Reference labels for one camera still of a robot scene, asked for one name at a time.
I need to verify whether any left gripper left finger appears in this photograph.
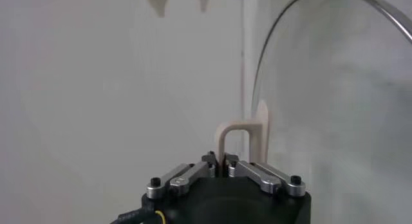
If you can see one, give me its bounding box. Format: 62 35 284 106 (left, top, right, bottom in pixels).
145 151 221 200

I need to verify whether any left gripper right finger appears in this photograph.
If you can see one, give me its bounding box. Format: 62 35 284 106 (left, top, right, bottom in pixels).
223 151 307 198

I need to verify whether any glass lid with cream handle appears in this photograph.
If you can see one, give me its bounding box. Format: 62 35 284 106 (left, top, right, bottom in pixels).
218 0 412 224

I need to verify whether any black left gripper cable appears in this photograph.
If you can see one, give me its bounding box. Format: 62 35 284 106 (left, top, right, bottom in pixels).
109 207 168 224

